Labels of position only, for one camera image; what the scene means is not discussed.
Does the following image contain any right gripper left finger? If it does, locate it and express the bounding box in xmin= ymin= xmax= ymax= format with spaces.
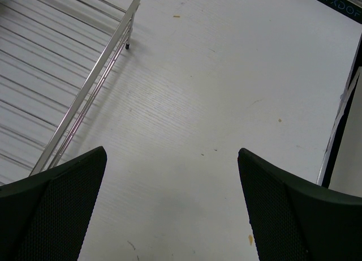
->
xmin=1 ymin=147 xmax=107 ymax=260

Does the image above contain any wire dish rack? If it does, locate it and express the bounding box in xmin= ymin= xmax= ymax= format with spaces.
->
xmin=1 ymin=0 xmax=141 ymax=185

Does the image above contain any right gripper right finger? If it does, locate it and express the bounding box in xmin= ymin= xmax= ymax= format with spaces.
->
xmin=238 ymin=148 xmax=361 ymax=260

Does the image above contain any right blue corner label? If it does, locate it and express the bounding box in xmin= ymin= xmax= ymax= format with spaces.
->
xmin=317 ymin=0 xmax=361 ymax=24

